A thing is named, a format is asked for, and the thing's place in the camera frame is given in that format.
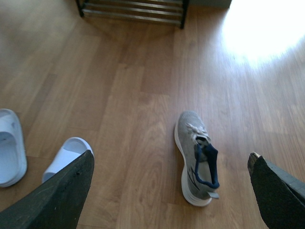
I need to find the black metal shoe rack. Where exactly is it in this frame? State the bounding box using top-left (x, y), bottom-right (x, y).
top-left (75, 0), bottom-right (189, 29)

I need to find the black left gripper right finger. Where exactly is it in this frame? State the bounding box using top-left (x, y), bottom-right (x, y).
top-left (247, 152), bottom-right (305, 229)

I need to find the grey knit sneaker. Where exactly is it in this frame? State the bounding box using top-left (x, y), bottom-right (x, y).
top-left (174, 111), bottom-right (220, 207)

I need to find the light blue slipper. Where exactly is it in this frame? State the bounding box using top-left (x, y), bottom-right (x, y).
top-left (0, 109), bottom-right (27, 187)
top-left (42, 137), bottom-right (94, 183)

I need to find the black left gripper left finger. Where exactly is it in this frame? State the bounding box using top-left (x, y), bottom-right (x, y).
top-left (0, 150), bottom-right (94, 229)

